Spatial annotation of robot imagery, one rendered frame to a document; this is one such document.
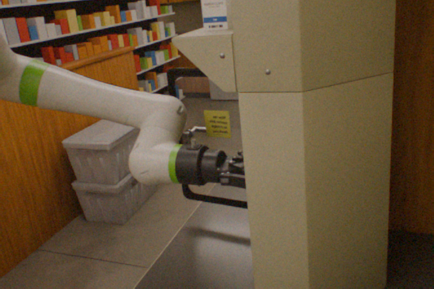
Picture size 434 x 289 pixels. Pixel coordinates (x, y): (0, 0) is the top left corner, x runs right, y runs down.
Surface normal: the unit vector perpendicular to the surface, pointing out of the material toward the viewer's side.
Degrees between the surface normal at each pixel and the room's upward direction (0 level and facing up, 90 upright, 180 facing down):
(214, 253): 0
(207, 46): 90
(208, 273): 0
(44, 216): 90
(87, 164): 95
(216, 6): 90
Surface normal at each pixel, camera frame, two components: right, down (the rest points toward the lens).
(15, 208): 0.93, 0.02
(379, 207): 0.41, 0.25
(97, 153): -0.33, 0.41
